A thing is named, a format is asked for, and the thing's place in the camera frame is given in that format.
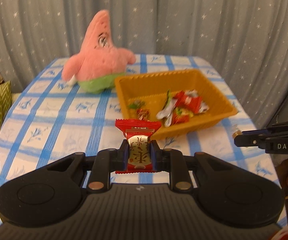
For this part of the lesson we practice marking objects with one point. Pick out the pink starfish plush toy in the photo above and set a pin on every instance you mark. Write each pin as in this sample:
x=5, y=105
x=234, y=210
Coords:
x=99, y=62

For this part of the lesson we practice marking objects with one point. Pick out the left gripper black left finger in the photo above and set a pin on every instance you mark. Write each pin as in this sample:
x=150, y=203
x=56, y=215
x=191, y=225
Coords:
x=107, y=161

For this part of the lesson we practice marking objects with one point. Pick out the grey star curtain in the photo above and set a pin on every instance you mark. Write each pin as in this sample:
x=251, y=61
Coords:
x=246, y=41

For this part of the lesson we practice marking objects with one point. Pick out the dark red foil candy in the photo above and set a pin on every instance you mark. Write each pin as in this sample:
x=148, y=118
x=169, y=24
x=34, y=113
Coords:
x=142, y=114

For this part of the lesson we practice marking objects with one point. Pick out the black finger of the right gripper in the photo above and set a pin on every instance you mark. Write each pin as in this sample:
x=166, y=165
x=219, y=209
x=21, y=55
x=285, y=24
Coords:
x=251, y=140
x=257, y=131

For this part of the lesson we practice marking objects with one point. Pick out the green candy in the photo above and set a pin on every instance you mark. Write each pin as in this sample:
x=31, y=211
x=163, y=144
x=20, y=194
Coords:
x=137, y=104

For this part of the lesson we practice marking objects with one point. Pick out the brown candy clear wrapper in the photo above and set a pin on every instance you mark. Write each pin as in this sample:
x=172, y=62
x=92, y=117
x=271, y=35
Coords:
x=236, y=131

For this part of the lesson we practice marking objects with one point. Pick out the red double happiness candy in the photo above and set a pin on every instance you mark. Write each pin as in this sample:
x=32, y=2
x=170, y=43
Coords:
x=191, y=103

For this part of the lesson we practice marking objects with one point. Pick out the silver foil wrapper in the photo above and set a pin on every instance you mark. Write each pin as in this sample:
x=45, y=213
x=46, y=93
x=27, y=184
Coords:
x=166, y=113

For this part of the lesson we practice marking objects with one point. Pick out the red orange candy in tray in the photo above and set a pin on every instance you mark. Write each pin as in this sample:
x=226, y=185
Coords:
x=181, y=115

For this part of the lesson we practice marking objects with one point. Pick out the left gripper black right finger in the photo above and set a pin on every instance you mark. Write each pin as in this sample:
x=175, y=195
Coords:
x=173, y=162

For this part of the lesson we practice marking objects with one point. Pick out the large red snack packet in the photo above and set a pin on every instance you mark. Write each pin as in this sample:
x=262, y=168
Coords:
x=137, y=134

